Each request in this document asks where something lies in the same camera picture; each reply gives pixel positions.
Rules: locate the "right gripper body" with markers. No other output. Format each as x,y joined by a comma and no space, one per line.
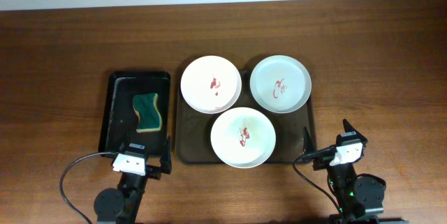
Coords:
323,158

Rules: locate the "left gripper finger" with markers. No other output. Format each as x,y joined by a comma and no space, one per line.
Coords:
122,147
165,159

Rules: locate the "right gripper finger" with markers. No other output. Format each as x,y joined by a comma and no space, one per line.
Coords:
308,144
352,132

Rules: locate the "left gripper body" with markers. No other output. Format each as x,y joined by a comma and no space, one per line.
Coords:
152,171

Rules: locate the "green and yellow sponge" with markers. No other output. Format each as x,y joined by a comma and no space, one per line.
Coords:
146,109

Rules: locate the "white plate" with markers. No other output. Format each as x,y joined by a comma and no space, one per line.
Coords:
243,137
211,84

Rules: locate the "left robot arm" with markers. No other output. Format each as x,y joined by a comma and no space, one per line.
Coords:
121,204

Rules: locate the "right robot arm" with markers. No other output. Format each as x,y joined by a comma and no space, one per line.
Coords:
358,198

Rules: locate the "small black tray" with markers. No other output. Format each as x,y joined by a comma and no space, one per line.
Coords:
119,119

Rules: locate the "brown plastic serving tray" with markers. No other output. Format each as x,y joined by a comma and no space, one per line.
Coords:
192,130

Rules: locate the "pale green plate top right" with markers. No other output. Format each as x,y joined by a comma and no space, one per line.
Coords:
280,84

